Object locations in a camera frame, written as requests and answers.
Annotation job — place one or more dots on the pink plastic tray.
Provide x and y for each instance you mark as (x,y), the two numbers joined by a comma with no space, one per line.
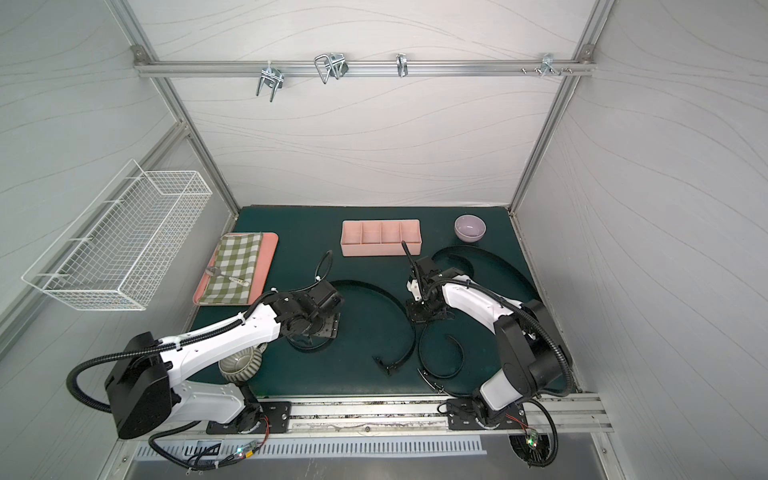
(266,255)

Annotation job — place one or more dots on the pink compartment storage box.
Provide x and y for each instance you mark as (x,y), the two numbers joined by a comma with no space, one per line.
(369,238)

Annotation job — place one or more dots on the purple small bowl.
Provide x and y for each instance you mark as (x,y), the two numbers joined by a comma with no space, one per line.
(469,228)

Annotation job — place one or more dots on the metal hook clamp centre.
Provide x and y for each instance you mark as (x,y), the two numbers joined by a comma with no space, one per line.
(331,65)

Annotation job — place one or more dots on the metal hook clamp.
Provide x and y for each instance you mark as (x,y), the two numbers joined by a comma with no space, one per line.
(331,65)
(271,79)
(549,66)

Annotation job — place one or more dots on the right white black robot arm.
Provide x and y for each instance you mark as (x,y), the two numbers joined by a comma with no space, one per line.
(532,355)

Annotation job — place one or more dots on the dark green table mat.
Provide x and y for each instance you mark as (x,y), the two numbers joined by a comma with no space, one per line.
(305,233)

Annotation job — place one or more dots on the grey ribbed ceramic mug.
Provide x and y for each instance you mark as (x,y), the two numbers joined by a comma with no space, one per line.
(241,366)

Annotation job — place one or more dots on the metal hook clamp left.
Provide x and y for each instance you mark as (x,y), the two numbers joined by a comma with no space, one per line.
(271,79)

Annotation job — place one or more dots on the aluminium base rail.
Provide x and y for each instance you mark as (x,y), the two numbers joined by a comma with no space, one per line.
(418,415)

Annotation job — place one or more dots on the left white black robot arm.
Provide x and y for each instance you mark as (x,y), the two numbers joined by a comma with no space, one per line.
(201,375)

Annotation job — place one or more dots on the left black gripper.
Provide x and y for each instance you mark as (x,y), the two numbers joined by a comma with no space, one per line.
(324,327)

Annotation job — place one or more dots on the metal hook clamp right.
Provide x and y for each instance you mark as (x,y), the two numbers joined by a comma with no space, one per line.
(549,66)

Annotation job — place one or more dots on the metal ring clamp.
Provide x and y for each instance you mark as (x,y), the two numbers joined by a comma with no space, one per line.
(401,65)

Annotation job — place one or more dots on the white cartoon handle spoon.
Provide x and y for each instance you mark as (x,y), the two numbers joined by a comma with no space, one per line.
(216,272)

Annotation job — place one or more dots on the green checkered cloth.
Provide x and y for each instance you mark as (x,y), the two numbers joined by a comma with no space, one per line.
(236,254)

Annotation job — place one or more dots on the white wire basket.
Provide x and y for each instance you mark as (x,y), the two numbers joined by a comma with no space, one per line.
(114,255)

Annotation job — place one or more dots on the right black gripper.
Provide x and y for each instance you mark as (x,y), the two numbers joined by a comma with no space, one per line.
(417,279)

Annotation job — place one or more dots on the aluminium crossbar rail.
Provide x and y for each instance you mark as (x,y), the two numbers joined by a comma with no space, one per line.
(357,68)

